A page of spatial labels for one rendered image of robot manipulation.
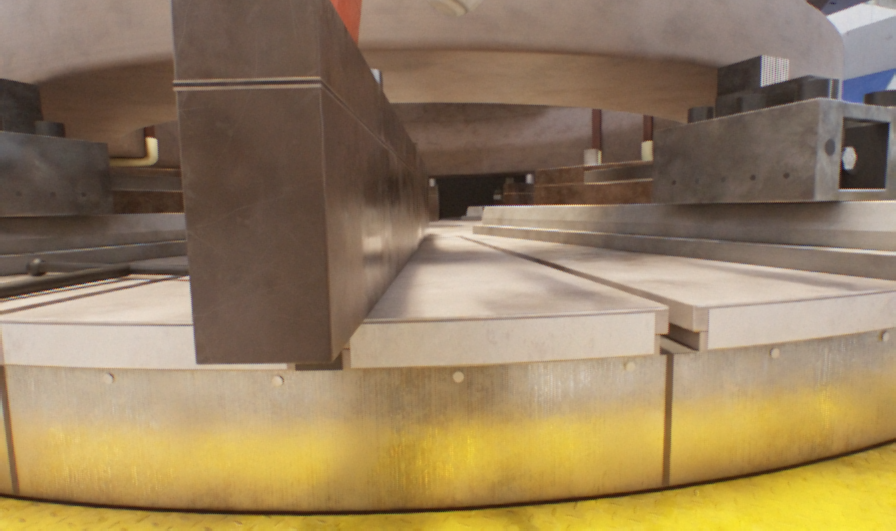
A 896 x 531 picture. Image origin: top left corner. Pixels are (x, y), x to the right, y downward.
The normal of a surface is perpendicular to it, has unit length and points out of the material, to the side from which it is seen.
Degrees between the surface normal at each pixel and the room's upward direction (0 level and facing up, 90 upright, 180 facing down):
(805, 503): 0
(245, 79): 90
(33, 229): 72
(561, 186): 90
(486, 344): 90
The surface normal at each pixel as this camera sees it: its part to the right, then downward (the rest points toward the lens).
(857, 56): -0.95, 0.05
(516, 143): -0.51, 0.09
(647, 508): -0.02, -0.99
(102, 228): 0.87, -0.29
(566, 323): 0.11, 0.10
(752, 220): -0.88, -0.26
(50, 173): 0.92, 0.02
